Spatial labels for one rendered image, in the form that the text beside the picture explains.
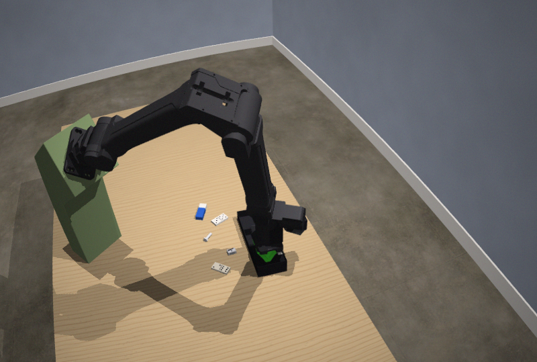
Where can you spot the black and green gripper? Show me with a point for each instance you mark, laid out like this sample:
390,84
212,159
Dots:
262,239

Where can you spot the black rack of bins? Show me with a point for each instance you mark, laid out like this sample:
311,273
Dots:
262,268

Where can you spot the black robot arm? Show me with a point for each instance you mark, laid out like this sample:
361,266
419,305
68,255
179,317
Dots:
238,123

